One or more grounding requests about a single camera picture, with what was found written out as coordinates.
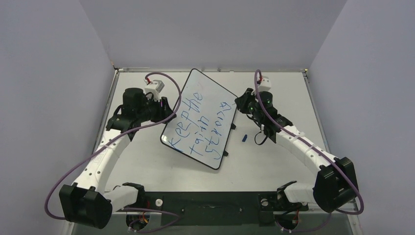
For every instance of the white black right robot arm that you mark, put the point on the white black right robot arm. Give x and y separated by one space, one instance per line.
335 183

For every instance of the black framed whiteboard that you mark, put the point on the black framed whiteboard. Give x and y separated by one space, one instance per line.
204 120

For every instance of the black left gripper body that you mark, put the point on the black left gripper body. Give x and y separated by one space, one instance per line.
158 109

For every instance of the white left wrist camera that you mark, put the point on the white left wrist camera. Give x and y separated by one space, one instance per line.
153 89

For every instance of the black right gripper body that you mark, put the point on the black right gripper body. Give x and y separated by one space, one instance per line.
244 102

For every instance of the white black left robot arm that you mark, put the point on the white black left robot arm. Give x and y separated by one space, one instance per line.
85 200

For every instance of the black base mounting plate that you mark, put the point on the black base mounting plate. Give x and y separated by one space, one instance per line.
220 208

